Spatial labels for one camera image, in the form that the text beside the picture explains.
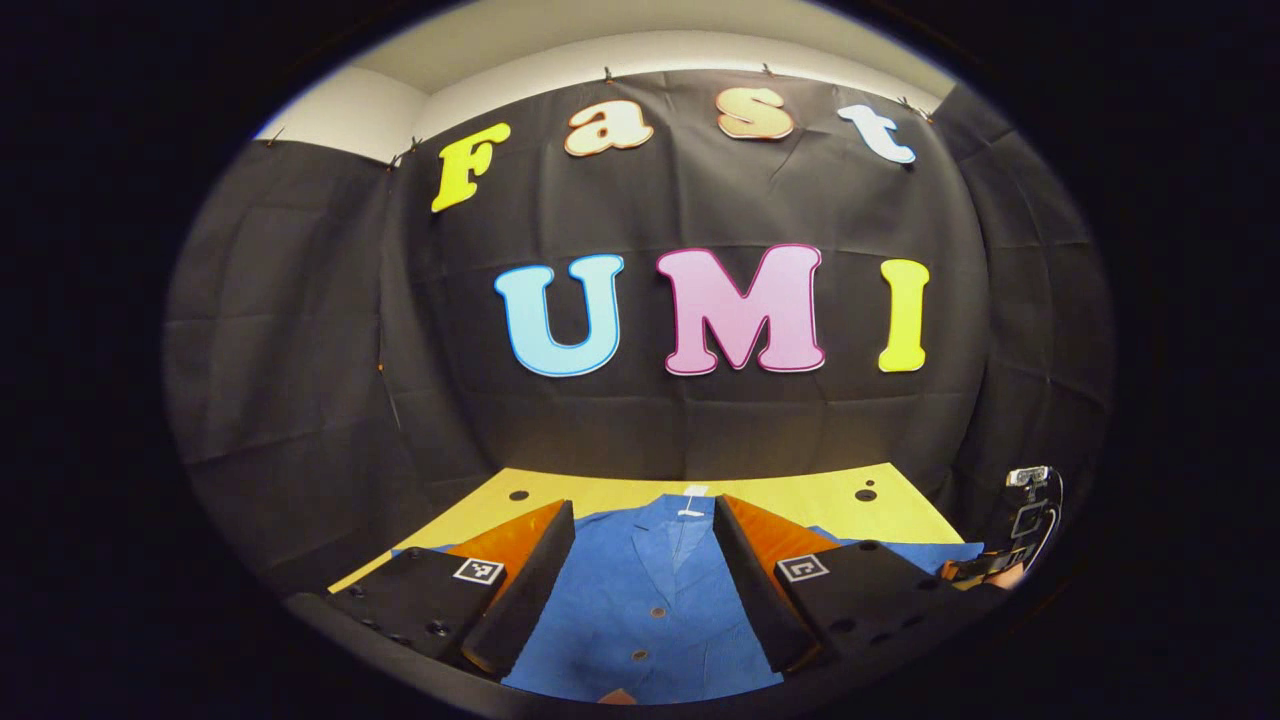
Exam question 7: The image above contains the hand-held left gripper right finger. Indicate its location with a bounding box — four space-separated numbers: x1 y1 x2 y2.
712 493 1001 676

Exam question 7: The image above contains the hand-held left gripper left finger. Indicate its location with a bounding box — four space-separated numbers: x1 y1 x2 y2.
325 498 578 679

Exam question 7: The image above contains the blue button shirt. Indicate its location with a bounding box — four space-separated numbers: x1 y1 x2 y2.
390 495 986 706

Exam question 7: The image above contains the black backdrop cloth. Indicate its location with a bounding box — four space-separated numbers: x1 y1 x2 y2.
163 68 1116 601

